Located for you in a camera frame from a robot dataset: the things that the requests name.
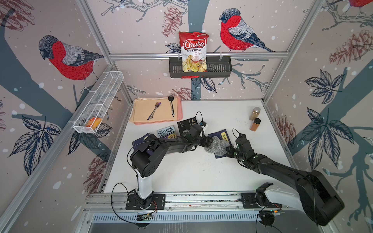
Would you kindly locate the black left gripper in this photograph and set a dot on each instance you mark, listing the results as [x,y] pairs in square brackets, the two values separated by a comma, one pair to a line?
[207,141]

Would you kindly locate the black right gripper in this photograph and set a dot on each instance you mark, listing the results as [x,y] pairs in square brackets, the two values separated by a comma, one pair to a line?
[229,149]

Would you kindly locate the black portrait cover book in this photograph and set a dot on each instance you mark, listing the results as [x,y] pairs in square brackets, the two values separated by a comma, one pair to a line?
[185,125]

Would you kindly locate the grey striped cloth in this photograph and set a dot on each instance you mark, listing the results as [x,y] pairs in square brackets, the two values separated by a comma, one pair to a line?
[218,147]

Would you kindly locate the Treehouse colourful paperback book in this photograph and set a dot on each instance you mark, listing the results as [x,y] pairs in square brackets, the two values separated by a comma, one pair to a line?
[167,132]

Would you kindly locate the blue book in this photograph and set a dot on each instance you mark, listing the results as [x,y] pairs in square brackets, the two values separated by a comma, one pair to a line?
[140,141]
[221,135]

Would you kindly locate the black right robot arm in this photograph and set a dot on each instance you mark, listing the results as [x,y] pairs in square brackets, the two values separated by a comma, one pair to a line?
[310,192]

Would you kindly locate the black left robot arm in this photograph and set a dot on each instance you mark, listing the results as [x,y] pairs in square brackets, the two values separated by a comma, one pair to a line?
[148,155]

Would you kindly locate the orange spice jar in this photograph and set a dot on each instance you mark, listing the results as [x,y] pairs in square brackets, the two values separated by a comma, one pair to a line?
[255,124]

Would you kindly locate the beige spice jar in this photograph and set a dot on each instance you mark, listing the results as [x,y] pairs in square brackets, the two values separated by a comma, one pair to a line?
[255,113]

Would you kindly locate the black ladle spoon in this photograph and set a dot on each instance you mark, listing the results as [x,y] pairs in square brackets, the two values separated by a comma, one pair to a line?
[171,98]

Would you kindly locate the iridescent purple spoon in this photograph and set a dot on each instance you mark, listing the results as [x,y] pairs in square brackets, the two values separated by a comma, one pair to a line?
[153,112]

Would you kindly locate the beige placemat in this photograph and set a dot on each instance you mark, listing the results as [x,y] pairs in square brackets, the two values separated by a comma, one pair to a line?
[151,110]

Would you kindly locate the red Chuba chips bag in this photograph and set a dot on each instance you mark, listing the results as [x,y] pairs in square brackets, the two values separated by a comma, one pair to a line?
[193,47]

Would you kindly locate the orange packet in shelf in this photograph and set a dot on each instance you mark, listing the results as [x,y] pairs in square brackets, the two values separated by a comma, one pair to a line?
[94,123]

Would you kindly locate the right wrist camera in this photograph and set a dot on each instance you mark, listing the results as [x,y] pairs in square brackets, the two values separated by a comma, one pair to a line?
[242,136]

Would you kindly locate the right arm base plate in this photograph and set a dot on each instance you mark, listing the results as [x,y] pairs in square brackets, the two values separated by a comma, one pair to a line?
[247,200]

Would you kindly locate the black wall basket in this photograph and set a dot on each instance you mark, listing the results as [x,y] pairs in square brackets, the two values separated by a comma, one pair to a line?
[217,67]

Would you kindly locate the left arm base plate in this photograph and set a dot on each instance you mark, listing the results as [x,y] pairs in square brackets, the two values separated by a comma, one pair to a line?
[153,202]

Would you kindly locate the white wire wall shelf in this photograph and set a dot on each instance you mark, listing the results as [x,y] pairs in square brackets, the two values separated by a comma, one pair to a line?
[100,102]

